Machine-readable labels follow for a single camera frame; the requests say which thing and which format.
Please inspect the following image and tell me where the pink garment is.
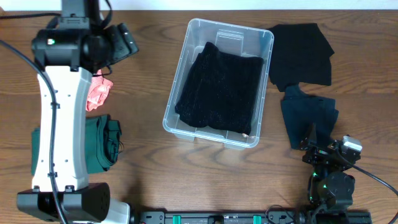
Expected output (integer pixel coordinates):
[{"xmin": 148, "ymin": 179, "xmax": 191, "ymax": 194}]
[{"xmin": 86, "ymin": 70, "xmax": 113, "ymax": 111}]

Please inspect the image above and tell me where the black knit garment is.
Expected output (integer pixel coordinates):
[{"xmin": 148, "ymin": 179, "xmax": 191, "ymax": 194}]
[{"xmin": 175, "ymin": 42, "xmax": 264, "ymax": 135}]

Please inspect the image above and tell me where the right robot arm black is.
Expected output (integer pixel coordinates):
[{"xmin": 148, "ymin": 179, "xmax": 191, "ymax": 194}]
[{"xmin": 300, "ymin": 124, "xmax": 363, "ymax": 216}]

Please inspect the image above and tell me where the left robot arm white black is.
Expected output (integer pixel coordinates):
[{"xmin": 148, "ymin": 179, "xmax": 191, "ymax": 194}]
[{"xmin": 17, "ymin": 0, "xmax": 138, "ymax": 223}]

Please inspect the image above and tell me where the dark teal folded garment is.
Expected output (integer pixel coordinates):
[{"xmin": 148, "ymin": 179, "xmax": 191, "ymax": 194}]
[{"xmin": 280, "ymin": 85, "xmax": 339, "ymax": 150}]

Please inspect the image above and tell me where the black folded cloth right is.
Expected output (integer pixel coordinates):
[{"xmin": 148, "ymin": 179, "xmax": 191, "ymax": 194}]
[{"xmin": 269, "ymin": 23, "xmax": 335, "ymax": 92}]

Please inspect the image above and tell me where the green folded garment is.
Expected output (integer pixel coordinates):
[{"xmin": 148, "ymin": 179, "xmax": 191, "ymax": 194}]
[{"xmin": 30, "ymin": 114, "xmax": 123, "ymax": 175}]

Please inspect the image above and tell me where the clear plastic storage bin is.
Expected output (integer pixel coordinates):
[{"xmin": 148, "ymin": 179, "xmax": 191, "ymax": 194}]
[{"xmin": 162, "ymin": 18, "xmax": 274, "ymax": 150}]

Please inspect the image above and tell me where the black mounting rail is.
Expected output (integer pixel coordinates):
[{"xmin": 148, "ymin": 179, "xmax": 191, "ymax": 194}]
[{"xmin": 136, "ymin": 210, "xmax": 373, "ymax": 224}]

